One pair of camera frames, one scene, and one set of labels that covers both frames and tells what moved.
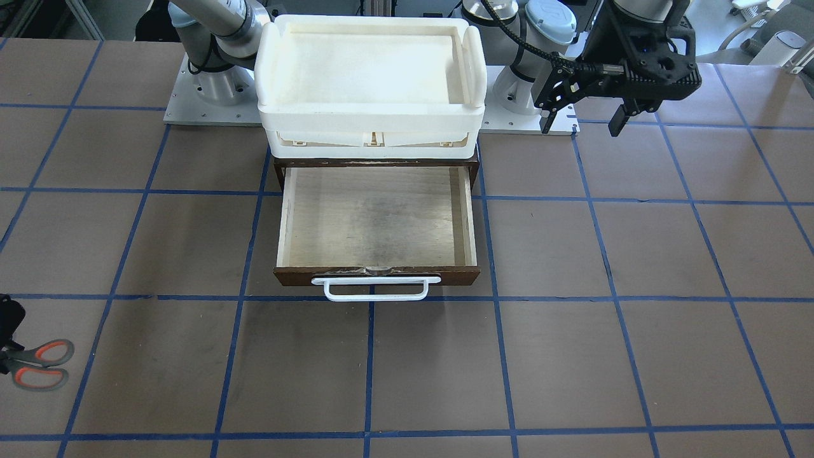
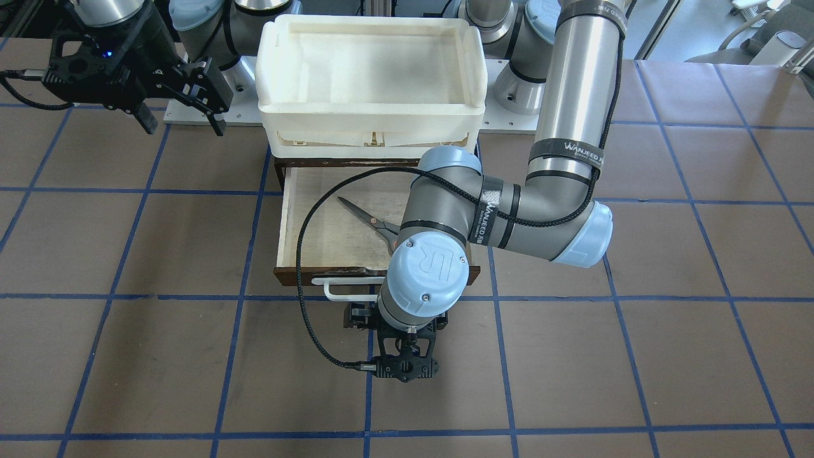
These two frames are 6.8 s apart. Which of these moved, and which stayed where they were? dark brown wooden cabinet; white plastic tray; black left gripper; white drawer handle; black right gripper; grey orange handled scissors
Moved: black right gripper; grey orange handled scissors; black left gripper
Stayed: dark brown wooden cabinet; white drawer handle; white plastic tray
